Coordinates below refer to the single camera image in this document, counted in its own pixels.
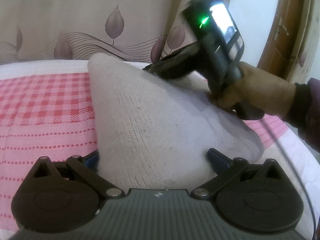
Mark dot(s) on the gloved right hand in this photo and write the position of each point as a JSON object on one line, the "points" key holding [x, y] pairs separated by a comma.
{"points": [[263, 90]]}

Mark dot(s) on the brown wooden door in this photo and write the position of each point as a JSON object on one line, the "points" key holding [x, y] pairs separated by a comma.
{"points": [[293, 40]]}

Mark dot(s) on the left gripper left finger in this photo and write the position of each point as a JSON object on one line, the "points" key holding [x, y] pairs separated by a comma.
{"points": [[61, 196]]}

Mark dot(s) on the beige leaf-pattern curtain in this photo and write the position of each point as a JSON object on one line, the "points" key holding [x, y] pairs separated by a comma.
{"points": [[132, 30]]}

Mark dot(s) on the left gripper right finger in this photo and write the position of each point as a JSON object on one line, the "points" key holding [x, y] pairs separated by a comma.
{"points": [[251, 197]]}

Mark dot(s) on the dark sleeve right forearm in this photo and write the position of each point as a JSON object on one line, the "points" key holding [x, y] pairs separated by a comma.
{"points": [[304, 112]]}

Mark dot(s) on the beige knit sweater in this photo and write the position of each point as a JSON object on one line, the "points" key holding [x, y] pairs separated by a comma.
{"points": [[154, 134]]}

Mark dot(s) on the pink checkered bed sheet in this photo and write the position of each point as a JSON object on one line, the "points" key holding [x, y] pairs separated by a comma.
{"points": [[47, 109]]}

